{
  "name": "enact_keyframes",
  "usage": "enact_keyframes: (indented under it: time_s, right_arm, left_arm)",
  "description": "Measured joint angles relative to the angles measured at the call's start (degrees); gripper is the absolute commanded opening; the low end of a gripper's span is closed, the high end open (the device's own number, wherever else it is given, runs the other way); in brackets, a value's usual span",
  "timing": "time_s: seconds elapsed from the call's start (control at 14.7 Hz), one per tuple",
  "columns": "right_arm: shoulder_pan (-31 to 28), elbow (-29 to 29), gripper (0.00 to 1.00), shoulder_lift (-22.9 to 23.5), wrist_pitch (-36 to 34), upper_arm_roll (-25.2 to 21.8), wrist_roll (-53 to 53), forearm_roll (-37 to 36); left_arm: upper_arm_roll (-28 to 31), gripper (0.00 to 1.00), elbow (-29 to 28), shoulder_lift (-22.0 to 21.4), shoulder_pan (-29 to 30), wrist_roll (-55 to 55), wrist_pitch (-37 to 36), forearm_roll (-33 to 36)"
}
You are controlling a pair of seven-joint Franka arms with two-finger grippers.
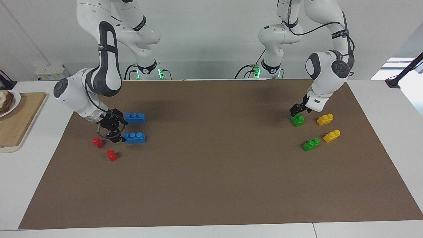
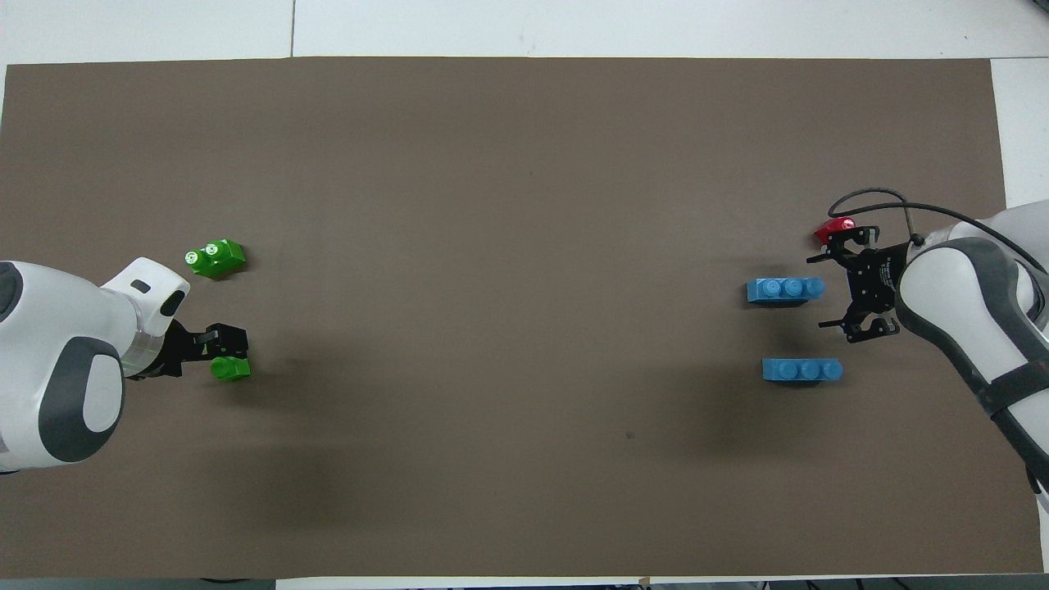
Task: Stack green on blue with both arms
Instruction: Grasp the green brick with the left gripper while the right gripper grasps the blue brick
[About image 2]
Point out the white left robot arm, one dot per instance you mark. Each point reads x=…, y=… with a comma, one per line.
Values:
x=57, y=360

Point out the green brick with white stickers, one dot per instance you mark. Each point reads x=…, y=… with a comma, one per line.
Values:
x=216, y=257

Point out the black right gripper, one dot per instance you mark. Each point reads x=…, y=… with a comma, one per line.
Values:
x=875, y=283

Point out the blue three-stud brick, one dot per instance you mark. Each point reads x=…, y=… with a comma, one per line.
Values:
x=783, y=290
x=801, y=370

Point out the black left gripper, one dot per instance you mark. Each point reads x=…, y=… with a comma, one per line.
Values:
x=168, y=348

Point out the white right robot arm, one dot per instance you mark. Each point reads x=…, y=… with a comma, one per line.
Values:
x=967, y=311

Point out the plain green two-stud brick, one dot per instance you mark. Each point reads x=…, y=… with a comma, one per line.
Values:
x=231, y=369

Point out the red single-stud brick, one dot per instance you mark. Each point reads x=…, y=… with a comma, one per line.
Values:
x=832, y=225

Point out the brown table mat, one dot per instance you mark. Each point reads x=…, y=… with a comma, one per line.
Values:
x=508, y=205

